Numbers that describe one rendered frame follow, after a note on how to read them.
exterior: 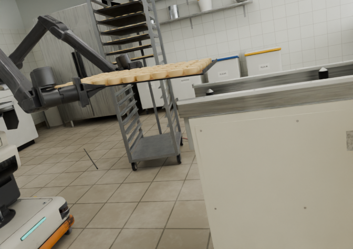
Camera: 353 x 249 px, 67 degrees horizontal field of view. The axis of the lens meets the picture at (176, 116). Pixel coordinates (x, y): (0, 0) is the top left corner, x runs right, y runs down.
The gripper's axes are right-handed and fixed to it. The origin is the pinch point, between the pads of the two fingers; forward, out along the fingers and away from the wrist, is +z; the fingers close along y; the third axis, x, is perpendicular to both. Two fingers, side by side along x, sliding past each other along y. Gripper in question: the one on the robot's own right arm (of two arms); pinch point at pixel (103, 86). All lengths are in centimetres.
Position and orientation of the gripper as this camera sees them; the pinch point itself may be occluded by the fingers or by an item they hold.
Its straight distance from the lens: 97.4
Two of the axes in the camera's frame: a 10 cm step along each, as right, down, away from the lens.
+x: -4.9, -1.3, 8.6
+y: -1.8, -9.5, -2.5
